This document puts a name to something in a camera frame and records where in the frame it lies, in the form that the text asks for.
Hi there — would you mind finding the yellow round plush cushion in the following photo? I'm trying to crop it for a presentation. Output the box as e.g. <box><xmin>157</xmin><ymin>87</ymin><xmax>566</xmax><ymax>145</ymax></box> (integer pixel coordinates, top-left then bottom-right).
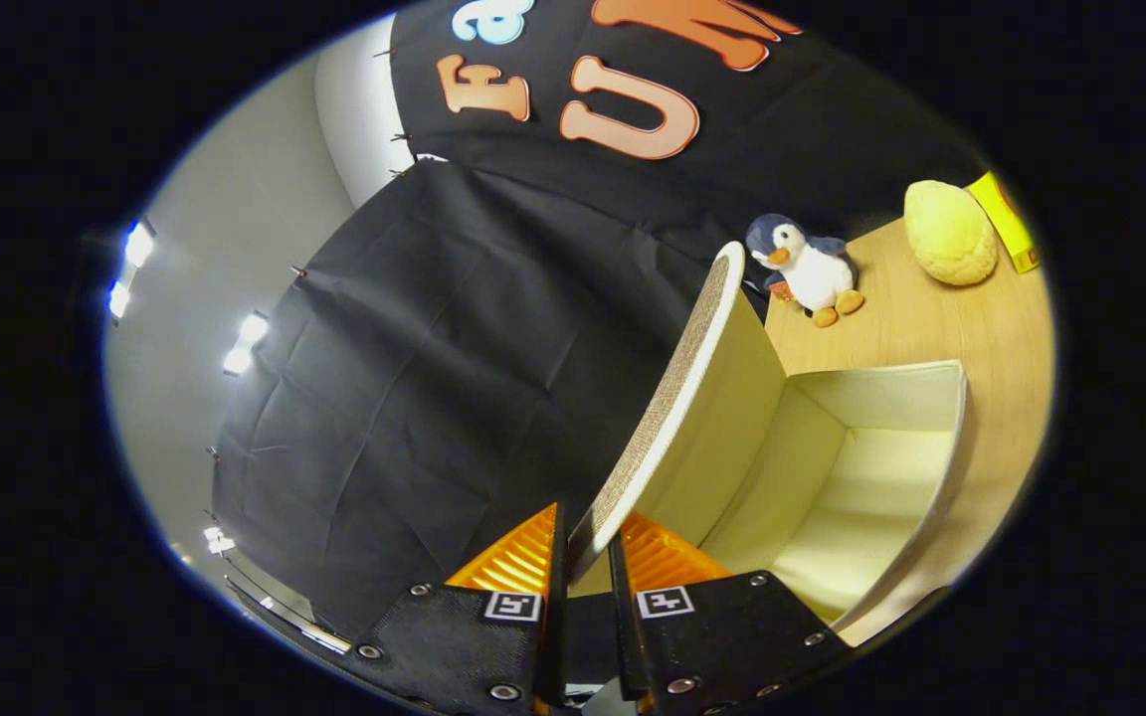
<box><xmin>903</xmin><ymin>179</ymin><xmax>999</xmax><ymax>287</ymax></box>

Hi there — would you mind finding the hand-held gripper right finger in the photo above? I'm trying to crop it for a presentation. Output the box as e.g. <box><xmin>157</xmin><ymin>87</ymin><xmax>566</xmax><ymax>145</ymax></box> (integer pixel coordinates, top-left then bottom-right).
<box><xmin>608</xmin><ymin>510</ymin><xmax>855</xmax><ymax>716</ymax></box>

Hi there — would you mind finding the yellow book with red circle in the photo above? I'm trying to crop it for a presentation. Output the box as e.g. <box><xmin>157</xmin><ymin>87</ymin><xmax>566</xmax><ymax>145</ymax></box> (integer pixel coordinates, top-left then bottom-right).
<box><xmin>966</xmin><ymin>171</ymin><xmax>1042</xmax><ymax>274</ymax></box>

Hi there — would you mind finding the black backdrop cloth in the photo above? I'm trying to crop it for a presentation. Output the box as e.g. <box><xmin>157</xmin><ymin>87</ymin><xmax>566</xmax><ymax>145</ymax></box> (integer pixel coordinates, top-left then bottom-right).
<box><xmin>210</xmin><ymin>0</ymin><xmax>992</xmax><ymax>642</ymax></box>

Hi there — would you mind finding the penguin plush toy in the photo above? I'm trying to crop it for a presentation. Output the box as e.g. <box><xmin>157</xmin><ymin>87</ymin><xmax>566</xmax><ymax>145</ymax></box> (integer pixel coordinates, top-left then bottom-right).
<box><xmin>744</xmin><ymin>214</ymin><xmax>865</xmax><ymax>329</ymax></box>

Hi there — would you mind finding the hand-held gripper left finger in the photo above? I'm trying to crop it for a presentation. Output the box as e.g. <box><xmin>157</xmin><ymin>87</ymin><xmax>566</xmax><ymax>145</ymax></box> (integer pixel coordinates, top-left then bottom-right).
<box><xmin>339</xmin><ymin>502</ymin><xmax>571</xmax><ymax>716</ymax></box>

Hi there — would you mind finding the cream fabric storage box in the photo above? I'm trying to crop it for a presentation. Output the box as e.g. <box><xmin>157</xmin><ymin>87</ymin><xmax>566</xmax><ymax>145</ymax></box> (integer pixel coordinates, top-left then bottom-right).
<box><xmin>566</xmin><ymin>241</ymin><xmax>972</xmax><ymax>649</ymax></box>

